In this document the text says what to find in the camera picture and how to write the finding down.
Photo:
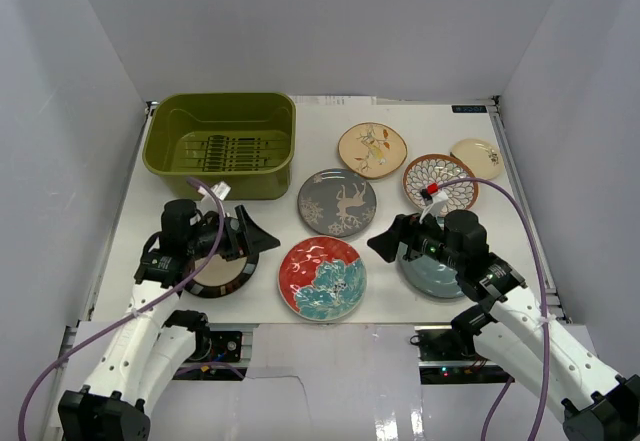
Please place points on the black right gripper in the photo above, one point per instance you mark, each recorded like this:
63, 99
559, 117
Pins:
406, 230

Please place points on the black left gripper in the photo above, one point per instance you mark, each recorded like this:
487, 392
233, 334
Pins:
233, 236

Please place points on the dark rimmed cream plate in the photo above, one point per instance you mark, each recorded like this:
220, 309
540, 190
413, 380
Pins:
220, 278

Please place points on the red and teal floral plate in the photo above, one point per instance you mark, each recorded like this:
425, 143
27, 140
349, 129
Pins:
322, 279

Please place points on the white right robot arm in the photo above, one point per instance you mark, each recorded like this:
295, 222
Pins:
506, 325

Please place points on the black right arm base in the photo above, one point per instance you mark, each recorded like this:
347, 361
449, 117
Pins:
444, 361

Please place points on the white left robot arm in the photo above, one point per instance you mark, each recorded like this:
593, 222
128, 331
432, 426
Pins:
156, 338

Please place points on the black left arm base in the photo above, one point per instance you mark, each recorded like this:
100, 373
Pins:
222, 361

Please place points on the olive green plastic bin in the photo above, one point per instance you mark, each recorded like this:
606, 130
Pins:
244, 139

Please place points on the light blue ceramic plate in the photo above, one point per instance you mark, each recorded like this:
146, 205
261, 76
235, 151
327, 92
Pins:
430, 277

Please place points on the grey reindeer snowflake plate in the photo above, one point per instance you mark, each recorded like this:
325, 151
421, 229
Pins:
337, 203

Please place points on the brown rimmed petal pattern bowl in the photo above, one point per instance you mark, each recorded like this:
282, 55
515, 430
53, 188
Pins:
437, 169

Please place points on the beige bird branch plate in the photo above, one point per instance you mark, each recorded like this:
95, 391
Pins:
372, 150

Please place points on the small cream flower plate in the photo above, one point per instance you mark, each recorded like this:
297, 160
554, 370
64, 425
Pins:
484, 159

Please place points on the white paper sheets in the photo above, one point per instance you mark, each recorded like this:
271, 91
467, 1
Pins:
334, 100

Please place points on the blue label sticker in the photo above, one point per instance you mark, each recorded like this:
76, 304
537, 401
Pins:
469, 109

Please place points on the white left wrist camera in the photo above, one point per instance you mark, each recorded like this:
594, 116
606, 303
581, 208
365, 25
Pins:
219, 191

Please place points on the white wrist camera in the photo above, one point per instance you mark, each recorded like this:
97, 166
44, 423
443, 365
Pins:
435, 199
219, 191

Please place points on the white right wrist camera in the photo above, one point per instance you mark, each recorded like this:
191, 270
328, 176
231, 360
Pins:
435, 199

